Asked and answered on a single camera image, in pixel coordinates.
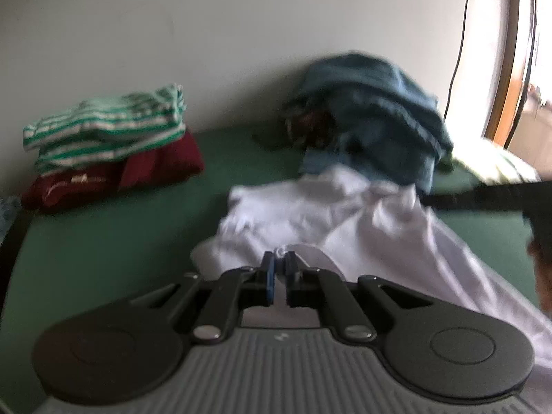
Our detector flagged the dark patterned cloth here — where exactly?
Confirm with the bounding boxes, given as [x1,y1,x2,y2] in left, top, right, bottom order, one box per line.
[287,110,333,147]

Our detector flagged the green striped folded shirt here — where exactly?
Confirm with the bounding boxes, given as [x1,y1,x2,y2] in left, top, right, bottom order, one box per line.
[22,83,188,177]

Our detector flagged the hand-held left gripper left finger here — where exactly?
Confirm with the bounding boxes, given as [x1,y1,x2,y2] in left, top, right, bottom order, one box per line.
[147,252,277,342]

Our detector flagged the blue towel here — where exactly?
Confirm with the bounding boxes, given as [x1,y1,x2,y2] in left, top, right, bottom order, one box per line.
[282,52,455,195]

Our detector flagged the wooden window frame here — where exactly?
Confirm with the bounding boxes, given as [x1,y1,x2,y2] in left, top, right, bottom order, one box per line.
[483,0,552,147]

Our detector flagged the white shirt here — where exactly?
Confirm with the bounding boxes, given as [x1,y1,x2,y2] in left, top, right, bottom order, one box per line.
[190,166,552,414]

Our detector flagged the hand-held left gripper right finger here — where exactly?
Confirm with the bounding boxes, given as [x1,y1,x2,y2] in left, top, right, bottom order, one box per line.
[282,252,415,342]

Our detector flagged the wall cable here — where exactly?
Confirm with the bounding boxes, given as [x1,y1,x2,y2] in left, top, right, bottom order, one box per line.
[446,0,475,117]

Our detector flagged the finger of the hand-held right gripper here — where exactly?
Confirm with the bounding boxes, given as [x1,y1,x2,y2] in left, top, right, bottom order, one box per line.
[420,181,552,213]

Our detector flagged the dark red folded garment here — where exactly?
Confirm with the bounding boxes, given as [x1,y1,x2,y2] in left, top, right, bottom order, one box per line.
[21,131,205,212]

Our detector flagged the person's right hand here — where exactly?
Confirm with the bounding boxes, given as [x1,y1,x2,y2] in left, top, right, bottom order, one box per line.
[528,244,552,311]

